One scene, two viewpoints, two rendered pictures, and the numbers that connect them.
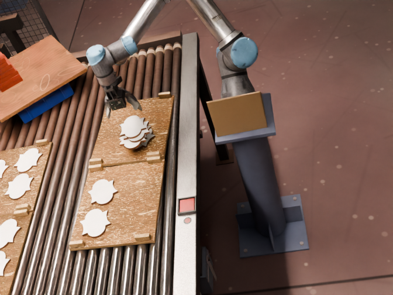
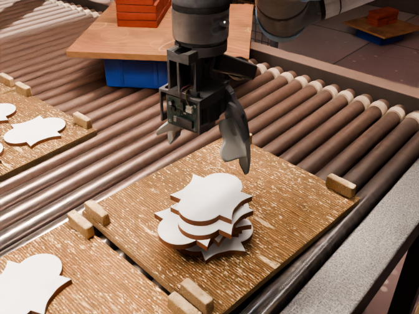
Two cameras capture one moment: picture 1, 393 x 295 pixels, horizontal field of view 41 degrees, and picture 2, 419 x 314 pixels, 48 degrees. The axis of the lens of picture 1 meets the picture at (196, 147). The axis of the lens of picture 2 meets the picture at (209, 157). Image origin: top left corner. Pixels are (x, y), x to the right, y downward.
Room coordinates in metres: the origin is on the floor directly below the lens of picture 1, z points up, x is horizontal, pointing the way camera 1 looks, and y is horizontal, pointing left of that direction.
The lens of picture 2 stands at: (1.22, -0.04, 1.51)
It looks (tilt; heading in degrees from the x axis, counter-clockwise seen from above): 34 degrees down; 27
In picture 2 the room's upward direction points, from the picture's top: straight up
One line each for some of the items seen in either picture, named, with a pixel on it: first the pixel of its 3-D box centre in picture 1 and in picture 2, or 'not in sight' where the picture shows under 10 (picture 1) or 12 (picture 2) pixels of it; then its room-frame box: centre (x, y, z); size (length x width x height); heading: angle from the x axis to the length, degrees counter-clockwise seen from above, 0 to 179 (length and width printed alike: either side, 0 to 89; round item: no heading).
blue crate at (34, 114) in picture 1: (35, 89); (165, 53); (2.40, 0.70, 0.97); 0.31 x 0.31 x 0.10; 21
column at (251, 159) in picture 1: (258, 177); not in sight; (1.76, -0.25, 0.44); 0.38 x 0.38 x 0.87; 75
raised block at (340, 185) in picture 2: (164, 95); (340, 185); (2.00, 0.06, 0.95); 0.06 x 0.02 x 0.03; 71
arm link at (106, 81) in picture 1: (107, 76); (202, 24); (1.77, 0.24, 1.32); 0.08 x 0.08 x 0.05
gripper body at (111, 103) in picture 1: (113, 93); (197, 82); (1.76, 0.24, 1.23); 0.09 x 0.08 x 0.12; 171
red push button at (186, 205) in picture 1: (187, 205); not in sight; (1.33, 0.11, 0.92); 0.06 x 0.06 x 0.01; 76
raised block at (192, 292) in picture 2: (153, 154); (196, 296); (1.64, 0.18, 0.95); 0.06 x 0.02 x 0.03; 71
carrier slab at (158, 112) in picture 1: (133, 130); (223, 207); (1.86, 0.25, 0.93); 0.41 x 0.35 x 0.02; 161
